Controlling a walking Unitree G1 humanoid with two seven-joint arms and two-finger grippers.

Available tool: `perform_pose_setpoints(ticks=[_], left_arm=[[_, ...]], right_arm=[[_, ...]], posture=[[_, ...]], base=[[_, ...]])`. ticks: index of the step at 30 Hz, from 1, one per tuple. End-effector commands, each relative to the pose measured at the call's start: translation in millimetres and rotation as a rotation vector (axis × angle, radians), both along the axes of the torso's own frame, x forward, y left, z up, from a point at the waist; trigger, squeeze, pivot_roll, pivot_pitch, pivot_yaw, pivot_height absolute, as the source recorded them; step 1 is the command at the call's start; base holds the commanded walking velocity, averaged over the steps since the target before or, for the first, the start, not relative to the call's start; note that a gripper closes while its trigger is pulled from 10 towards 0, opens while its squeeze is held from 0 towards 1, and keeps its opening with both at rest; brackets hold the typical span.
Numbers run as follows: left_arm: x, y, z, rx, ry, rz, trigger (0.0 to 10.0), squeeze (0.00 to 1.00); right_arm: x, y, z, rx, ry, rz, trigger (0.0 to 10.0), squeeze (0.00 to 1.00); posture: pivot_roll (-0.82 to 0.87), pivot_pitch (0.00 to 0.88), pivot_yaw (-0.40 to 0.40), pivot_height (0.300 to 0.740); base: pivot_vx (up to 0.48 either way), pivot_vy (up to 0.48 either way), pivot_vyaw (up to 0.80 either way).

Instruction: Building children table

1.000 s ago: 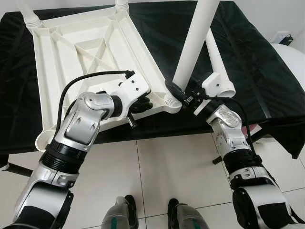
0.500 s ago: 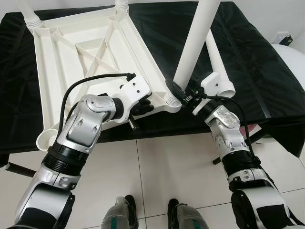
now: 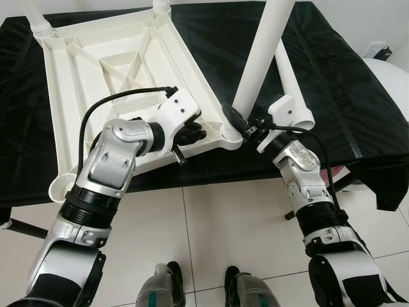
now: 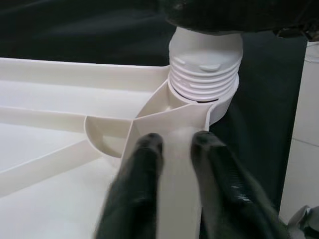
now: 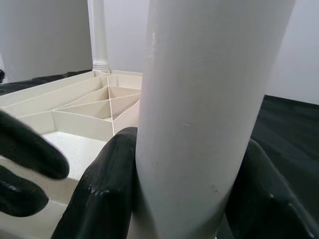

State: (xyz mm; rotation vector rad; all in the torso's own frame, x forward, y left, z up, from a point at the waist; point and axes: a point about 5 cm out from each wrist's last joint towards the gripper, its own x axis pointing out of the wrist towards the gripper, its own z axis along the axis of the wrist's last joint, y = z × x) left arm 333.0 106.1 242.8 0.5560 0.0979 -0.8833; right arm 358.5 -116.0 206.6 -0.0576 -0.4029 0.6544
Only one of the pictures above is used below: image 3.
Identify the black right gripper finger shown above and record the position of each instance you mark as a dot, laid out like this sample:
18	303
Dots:
234	121

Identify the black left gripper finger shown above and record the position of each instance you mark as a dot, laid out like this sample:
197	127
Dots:
195	134

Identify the white plastic table top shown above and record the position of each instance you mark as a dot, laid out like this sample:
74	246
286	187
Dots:
70	96

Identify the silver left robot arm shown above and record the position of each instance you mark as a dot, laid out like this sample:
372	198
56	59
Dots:
112	160

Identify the black tablecloth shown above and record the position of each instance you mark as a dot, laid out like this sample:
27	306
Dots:
358	96

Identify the white round appliance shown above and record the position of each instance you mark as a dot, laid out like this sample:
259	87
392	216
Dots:
390	96

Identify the grey robot right leg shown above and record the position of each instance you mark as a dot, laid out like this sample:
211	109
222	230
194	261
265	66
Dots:
254	293

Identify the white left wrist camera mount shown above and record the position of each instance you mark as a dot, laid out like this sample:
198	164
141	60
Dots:
179	112

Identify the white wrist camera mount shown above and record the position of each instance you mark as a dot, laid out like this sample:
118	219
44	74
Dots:
179	112
281	109

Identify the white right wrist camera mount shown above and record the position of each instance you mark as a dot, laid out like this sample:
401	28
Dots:
281	109

